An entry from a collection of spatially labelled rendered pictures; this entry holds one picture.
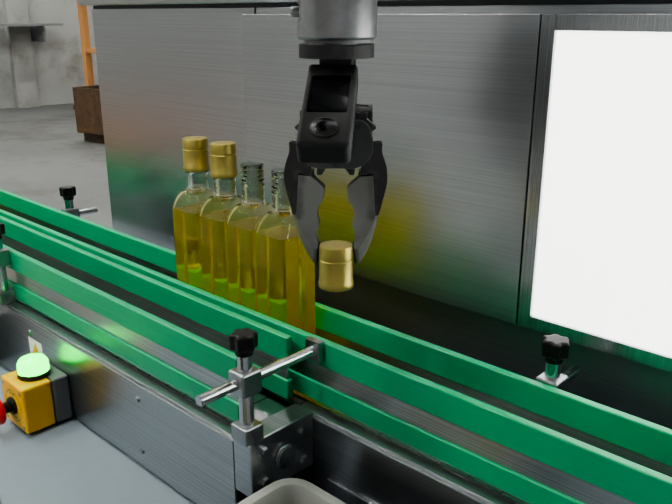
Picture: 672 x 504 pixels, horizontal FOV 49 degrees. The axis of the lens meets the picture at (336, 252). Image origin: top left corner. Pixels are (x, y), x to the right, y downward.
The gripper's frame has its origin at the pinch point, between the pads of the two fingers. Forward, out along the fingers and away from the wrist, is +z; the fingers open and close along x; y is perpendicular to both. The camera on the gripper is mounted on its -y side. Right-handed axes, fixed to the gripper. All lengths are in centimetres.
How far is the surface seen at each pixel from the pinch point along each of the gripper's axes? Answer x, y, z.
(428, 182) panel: -10.4, 17.2, -3.4
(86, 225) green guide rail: 47, 55, 13
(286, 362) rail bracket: 5.5, 2.4, 13.5
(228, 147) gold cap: 14.7, 22.7, -6.6
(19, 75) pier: 506, 1013, 58
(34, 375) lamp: 44, 22, 26
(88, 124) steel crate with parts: 294, 705, 86
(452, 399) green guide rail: -11.6, -5.3, 13.4
